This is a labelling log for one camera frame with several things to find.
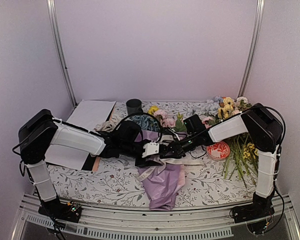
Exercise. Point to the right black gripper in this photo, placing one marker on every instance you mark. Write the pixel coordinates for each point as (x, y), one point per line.
(173, 146)

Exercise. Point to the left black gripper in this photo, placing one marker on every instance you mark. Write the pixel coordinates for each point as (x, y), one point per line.
(144, 163)

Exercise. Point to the blue hydrangea stem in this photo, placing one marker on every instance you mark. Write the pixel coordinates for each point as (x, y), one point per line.
(146, 122)

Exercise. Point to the yellow flower stem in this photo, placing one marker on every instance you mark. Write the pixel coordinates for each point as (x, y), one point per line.
(153, 109)

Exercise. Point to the pink wrapping paper sheet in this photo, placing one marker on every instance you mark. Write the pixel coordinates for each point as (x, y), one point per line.
(162, 183)

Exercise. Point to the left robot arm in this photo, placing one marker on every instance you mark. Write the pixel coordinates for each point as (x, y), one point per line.
(44, 139)

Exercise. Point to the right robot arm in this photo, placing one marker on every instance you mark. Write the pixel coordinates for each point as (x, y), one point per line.
(265, 131)

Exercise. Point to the pile of fake flowers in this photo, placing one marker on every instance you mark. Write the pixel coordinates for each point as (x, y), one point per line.
(243, 159)

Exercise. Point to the red patterned bowl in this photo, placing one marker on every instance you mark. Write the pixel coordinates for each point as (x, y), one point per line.
(219, 151)

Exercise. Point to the dark grey mug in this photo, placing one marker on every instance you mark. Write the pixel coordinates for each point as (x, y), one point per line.
(134, 107)

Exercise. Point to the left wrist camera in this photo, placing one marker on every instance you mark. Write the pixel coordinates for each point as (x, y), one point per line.
(151, 148)

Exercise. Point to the front aluminium rail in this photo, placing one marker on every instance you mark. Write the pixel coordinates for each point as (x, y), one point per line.
(105, 222)

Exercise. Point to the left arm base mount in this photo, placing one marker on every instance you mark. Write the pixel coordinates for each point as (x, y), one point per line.
(70, 212)

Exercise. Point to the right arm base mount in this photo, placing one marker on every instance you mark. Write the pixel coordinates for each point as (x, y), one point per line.
(257, 209)

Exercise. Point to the right aluminium frame post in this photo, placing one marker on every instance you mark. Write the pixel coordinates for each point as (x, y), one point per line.
(260, 5)

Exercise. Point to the aluminium frame post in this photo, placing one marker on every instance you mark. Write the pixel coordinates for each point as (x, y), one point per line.
(52, 13)
(260, 5)

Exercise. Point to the left aluminium frame post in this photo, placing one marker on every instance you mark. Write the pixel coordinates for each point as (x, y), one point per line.
(52, 13)

